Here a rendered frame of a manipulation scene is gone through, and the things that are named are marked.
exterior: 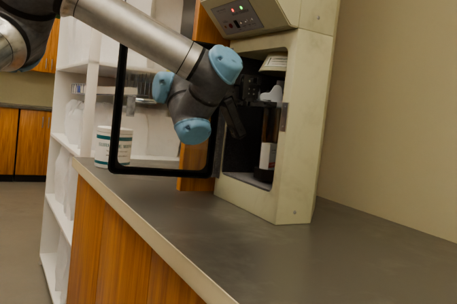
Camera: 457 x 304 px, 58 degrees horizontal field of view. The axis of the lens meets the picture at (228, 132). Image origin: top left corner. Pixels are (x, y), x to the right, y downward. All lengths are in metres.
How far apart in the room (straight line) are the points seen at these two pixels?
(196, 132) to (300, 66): 0.30
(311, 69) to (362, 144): 0.45
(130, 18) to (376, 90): 0.84
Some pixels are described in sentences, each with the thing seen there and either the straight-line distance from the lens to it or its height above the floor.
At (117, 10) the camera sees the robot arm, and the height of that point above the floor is 1.36.
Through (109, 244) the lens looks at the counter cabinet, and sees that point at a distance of 1.34.
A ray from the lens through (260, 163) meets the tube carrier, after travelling 1.12.
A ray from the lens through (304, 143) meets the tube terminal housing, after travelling 1.03.
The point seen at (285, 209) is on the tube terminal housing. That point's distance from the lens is 1.03.
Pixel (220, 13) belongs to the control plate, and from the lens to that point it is 1.18.
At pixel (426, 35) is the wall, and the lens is 1.32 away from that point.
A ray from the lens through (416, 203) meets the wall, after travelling 1.28.
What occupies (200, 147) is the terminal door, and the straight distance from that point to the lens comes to 1.23.
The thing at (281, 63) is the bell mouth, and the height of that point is 1.34.
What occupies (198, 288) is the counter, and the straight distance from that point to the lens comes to 0.71.
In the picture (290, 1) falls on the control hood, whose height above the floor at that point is 1.46.
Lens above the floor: 1.20
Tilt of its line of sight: 3 degrees down
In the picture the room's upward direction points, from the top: 6 degrees clockwise
